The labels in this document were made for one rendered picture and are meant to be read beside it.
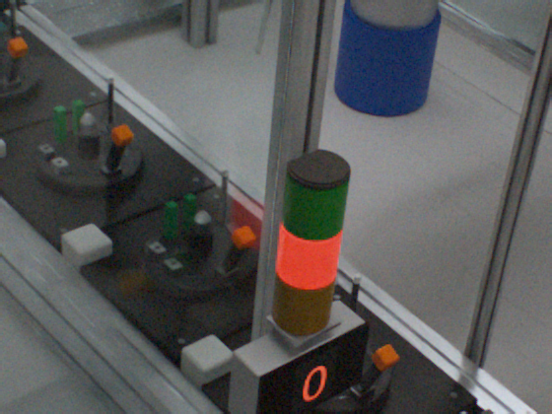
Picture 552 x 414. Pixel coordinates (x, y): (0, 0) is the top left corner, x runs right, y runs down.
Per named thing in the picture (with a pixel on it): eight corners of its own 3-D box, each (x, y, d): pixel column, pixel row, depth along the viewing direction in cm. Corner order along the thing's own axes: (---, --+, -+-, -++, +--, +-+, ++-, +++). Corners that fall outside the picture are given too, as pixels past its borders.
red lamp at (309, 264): (348, 275, 107) (356, 229, 104) (302, 298, 104) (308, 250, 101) (310, 243, 109) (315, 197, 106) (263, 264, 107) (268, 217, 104)
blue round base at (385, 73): (446, 100, 216) (462, 18, 207) (377, 127, 208) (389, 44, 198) (382, 58, 225) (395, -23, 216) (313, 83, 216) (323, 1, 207)
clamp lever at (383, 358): (374, 389, 141) (400, 358, 135) (361, 397, 140) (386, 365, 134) (355, 363, 142) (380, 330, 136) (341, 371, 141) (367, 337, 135)
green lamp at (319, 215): (356, 228, 104) (363, 177, 100) (308, 249, 101) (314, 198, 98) (315, 196, 106) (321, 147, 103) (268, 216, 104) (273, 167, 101)
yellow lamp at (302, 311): (341, 320, 110) (348, 276, 107) (297, 343, 107) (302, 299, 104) (304, 289, 112) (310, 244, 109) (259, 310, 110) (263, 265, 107)
